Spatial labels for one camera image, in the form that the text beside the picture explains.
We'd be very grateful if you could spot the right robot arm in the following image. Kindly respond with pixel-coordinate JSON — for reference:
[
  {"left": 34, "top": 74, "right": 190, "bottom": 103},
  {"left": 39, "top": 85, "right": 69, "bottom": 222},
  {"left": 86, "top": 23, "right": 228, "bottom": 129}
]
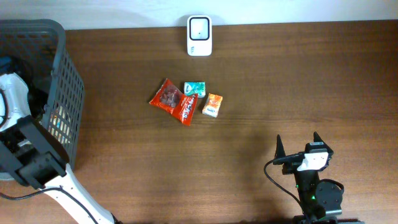
[{"left": 272, "top": 133, "right": 344, "bottom": 223}]

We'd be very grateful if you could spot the teal tissue pack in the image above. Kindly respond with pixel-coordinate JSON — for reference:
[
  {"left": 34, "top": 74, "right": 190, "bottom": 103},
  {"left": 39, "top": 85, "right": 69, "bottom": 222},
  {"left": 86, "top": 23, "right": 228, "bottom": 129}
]
[{"left": 183, "top": 82, "right": 206, "bottom": 98}]

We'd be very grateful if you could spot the red candy bag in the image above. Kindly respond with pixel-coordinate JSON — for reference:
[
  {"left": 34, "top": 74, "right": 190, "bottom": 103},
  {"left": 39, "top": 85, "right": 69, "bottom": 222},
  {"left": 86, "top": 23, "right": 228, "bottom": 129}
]
[{"left": 149, "top": 78, "right": 198, "bottom": 126}]

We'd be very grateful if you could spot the orange tissue pack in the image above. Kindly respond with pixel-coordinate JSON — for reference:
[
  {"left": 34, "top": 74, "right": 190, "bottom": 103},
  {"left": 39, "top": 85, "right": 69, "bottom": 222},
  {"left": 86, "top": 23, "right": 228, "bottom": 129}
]
[{"left": 202, "top": 93, "right": 223, "bottom": 118}]

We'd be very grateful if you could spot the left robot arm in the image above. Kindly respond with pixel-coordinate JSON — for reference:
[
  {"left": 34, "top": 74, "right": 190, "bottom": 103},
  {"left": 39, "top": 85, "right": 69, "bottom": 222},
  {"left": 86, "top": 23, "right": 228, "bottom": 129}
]
[{"left": 1, "top": 56, "right": 118, "bottom": 223}]

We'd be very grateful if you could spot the left black cable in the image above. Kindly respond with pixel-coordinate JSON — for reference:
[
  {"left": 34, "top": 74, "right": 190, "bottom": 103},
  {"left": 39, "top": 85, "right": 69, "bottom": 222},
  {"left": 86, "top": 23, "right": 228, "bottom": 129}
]
[{"left": 0, "top": 88, "right": 100, "bottom": 224}]

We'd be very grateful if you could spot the grey plastic mesh basket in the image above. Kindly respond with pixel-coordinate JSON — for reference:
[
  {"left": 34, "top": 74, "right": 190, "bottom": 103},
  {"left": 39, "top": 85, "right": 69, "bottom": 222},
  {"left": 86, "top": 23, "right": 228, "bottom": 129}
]
[{"left": 1, "top": 19, "right": 85, "bottom": 167}]

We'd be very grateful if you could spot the black cable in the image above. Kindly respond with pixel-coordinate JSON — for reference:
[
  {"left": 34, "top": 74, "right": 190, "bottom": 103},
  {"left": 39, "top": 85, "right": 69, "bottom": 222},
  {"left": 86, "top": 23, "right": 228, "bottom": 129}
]
[
  {"left": 263, "top": 152, "right": 307, "bottom": 218},
  {"left": 0, "top": 88, "right": 100, "bottom": 224}
]

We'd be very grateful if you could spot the right black cable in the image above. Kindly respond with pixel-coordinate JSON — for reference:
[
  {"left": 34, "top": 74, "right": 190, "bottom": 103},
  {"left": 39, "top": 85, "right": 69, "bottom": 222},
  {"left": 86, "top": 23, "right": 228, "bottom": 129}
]
[{"left": 263, "top": 152, "right": 307, "bottom": 218}]

